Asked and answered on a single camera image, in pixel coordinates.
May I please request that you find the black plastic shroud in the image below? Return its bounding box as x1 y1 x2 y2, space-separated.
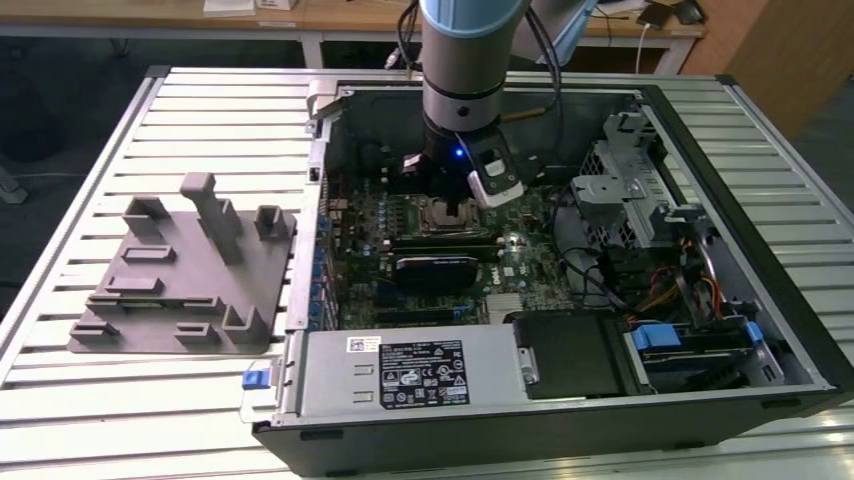
512 309 652 401

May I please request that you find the hard disk in blue carrier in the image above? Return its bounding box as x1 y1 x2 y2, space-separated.
623 322 788 396

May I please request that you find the metal socket cover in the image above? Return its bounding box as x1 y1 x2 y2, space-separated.
417 195 483 235

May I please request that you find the grey parts rack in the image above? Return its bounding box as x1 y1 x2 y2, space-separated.
65 172 301 356

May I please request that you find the silver power supply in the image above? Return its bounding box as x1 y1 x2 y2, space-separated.
272 327 535 419

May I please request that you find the silver chipset heat sink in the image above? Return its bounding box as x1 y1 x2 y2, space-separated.
484 293 525 324

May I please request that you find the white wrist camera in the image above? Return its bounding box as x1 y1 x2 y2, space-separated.
464 144 527 208

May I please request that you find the coloured power wire bundle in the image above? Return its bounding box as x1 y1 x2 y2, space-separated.
623 234 728 324

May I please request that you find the black cable with connector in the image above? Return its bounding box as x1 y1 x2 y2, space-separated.
383 0 428 71

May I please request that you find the black PC case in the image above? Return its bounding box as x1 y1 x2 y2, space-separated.
249 69 854 479

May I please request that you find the wooden desk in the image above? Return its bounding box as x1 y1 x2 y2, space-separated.
0 0 708 76

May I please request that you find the black RAM slot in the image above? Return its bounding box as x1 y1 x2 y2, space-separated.
391 242 500 251
392 251 500 260
392 246 500 255
391 237 500 246

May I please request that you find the blue case latch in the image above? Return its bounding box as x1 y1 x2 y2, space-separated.
240 367 272 394

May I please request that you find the CPU socket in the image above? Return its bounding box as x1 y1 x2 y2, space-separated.
413 193 485 237

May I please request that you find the black graphics card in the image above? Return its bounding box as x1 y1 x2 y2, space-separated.
391 254 480 296

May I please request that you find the green motherboard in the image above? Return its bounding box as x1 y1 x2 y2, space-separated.
322 164 581 331

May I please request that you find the wooden cabinet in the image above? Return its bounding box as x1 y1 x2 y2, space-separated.
683 0 854 146

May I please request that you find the black expansion slot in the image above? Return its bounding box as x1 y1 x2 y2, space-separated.
372 309 456 324

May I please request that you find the metal drive cage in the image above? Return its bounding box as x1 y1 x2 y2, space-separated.
569 112 708 251

